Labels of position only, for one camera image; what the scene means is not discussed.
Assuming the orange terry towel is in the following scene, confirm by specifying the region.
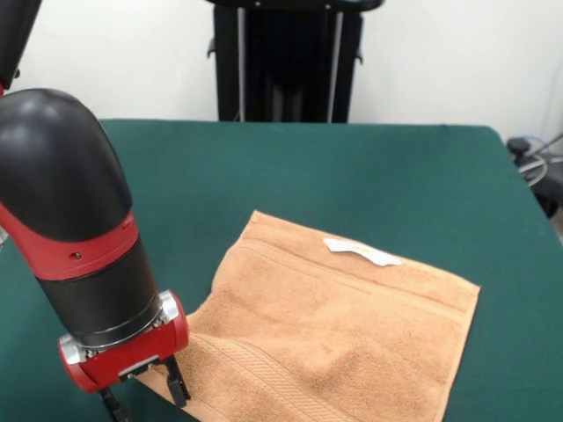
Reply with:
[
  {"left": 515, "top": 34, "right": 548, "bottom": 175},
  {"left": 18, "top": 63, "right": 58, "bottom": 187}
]
[{"left": 135, "top": 209, "right": 482, "bottom": 422}]

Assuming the dark green table cloth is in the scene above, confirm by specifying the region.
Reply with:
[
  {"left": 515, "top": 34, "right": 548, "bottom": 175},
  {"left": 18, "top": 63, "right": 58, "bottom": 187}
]
[{"left": 0, "top": 118, "right": 563, "bottom": 422}]

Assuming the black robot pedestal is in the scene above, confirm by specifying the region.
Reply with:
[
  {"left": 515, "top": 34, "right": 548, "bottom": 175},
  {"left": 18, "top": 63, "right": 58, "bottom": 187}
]
[{"left": 205, "top": 0, "right": 388, "bottom": 123}]

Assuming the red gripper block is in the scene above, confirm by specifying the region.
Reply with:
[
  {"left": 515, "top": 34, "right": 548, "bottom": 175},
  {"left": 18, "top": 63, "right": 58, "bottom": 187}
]
[{"left": 58, "top": 289, "right": 193, "bottom": 422}]

